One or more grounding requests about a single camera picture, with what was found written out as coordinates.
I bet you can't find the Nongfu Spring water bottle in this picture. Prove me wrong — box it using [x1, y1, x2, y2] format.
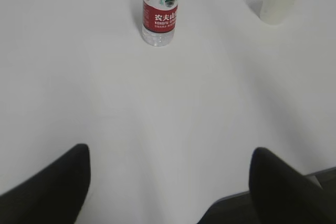
[142, 0, 179, 47]

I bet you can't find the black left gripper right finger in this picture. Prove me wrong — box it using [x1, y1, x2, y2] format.
[249, 147, 335, 223]

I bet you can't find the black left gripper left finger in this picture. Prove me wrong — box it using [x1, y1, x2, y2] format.
[1, 144, 90, 223]

